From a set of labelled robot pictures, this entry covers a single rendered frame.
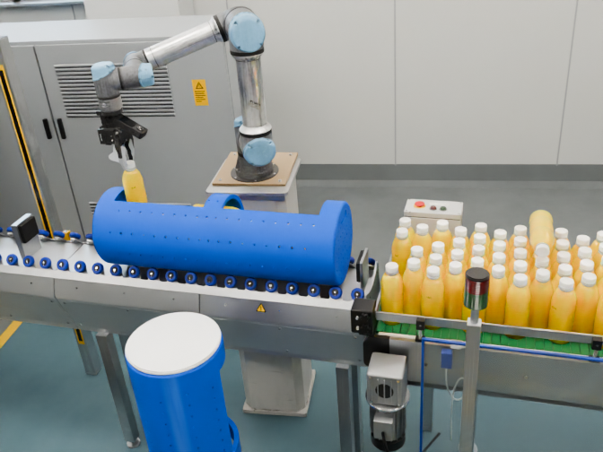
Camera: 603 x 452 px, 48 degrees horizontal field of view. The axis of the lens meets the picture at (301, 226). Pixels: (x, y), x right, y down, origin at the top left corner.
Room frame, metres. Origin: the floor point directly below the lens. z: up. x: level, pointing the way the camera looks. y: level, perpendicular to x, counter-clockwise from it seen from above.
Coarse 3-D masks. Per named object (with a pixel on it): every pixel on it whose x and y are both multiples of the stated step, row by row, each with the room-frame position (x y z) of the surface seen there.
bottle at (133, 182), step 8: (128, 176) 2.14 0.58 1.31; (136, 176) 2.15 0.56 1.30; (128, 184) 2.13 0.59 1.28; (136, 184) 2.14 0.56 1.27; (128, 192) 2.14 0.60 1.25; (136, 192) 2.14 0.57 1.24; (144, 192) 2.16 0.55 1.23; (128, 200) 2.14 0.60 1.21; (136, 200) 2.13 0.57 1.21; (144, 200) 2.15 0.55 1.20
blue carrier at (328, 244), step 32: (96, 224) 2.07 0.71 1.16; (128, 224) 2.04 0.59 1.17; (160, 224) 2.01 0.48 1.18; (192, 224) 1.97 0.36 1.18; (224, 224) 1.94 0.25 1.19; (256, 224) 1.92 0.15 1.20; (288, 224) 1.89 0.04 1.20; (320, 224) 1.86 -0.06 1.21; (352, 224) 2.05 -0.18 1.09; (128, 256) 2.03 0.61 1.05; (160, 256) 1.98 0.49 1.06; (192, 256) 1.94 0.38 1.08; (224, 256) 1.90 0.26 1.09; (256, 256) 1.87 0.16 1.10; (288, 256) 1.84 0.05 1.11; (320, 256) 1.81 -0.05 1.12
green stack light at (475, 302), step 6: (468, 294) 1.43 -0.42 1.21; (486, 294) 1.42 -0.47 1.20; (468, 300) 1.42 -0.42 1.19; (474, 300) 1.42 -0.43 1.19; (480, 300) 1.41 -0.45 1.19; (486, 300) 1.42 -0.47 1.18; (468, 306) 1.42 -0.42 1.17; (474, 306) 1.42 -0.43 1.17; (480, 306) 1.41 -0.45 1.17; (486, 306) 1.42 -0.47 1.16
